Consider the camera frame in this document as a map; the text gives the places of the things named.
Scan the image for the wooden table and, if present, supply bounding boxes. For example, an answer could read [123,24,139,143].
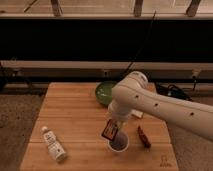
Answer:
[20,83,179,171]

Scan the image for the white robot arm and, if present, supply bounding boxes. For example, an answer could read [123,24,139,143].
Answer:
[108,71,213,141]

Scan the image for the dark red snack bar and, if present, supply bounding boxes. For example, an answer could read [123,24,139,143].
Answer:
[138,126,151,148]

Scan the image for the green ceramic bowl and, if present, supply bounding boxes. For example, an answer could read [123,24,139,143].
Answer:
[95,81,116,106]

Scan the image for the white plastic bottle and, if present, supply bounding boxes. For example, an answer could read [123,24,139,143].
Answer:
[42,126,67,163]

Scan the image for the black cable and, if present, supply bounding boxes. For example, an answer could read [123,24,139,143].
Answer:
[118,9,158,78]

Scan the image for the white sponge block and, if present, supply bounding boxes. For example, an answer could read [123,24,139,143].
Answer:
[132,110,144,119]

